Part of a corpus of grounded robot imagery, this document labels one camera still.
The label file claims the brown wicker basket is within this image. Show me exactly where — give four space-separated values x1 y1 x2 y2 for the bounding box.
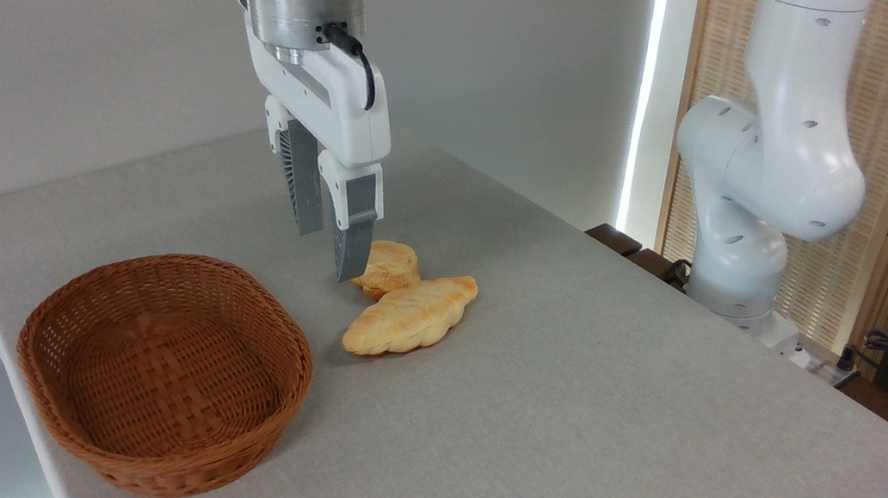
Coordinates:
0 231 328 498

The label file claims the grey tablecloth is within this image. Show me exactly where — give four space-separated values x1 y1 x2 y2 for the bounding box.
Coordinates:
0 70 888 498

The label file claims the dark brown wooden bench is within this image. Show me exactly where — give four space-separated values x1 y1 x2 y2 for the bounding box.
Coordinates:
579 220 699 295

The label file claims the black cable by robot base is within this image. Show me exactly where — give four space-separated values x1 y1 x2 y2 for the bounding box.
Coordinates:
662 256 694 290

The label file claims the long braided golden bread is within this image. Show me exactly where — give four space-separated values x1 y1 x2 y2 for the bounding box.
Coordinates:
340 260 482 372

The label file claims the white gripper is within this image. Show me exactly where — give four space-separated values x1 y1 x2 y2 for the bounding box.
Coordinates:
212 20 409 288

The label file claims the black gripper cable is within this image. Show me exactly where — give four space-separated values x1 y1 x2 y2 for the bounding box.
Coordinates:
311 22 387 114

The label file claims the round golden bread roll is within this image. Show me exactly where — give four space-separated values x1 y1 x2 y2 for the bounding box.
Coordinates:
348 236 427 308

